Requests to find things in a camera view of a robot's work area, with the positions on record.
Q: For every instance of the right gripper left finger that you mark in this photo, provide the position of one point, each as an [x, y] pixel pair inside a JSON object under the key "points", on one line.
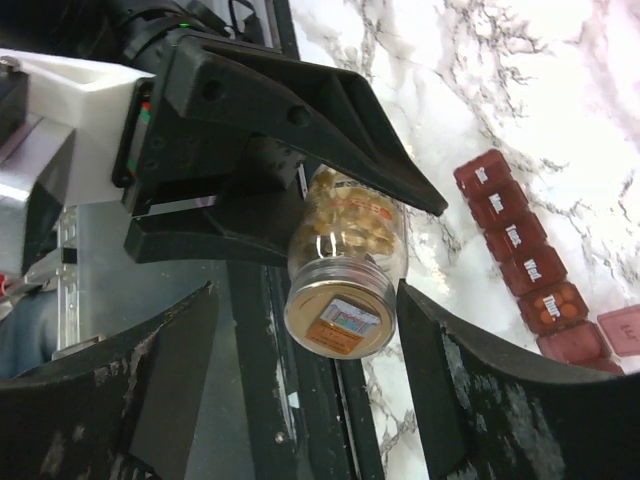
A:
{"points": [[124, 408]]}

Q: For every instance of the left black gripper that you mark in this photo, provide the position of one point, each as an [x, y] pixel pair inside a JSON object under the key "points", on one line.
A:
{"points": [[229, 99]]}

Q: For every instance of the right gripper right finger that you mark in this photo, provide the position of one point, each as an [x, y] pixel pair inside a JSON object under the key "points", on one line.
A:
{"points": [[488, 409]]}

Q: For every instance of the red weekly pill organizer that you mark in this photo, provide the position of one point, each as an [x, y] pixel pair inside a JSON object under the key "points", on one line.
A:
{"points": [[568, 327]]}

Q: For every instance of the clear pill bottle yellow pills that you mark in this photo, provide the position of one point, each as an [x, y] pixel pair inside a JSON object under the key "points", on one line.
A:
{"points": [[345, 262]]}

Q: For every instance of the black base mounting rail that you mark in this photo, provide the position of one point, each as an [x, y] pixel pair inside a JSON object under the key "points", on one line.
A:
{"points": [[292, 414]]}

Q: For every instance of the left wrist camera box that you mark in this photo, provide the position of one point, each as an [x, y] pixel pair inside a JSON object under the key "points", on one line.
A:
{"points": [[62, 120]]}

